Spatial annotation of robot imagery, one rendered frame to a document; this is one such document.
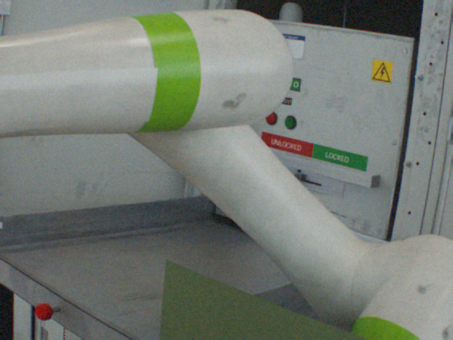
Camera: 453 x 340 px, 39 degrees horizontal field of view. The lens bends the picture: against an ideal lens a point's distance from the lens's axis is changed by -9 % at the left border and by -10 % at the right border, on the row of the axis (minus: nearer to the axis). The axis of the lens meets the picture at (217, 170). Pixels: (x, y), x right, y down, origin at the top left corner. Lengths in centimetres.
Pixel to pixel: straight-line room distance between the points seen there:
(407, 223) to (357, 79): 36
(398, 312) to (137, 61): 44
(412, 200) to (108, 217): 70
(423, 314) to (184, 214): 107
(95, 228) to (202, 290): 84
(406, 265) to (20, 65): 54
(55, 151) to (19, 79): 119
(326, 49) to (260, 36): 100
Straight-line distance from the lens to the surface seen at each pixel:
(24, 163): 173
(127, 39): 60
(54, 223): 152
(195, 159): 83
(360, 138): 161
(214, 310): 78
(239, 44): 65
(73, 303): 120
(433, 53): 148
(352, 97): 162
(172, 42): 61
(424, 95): 148
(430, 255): 87
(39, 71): 57
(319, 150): 167
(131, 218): 167
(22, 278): 133
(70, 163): 176
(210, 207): 186
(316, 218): 91
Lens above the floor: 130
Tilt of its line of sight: 10 degrees down
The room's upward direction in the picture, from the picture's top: 7 degrees clockwise
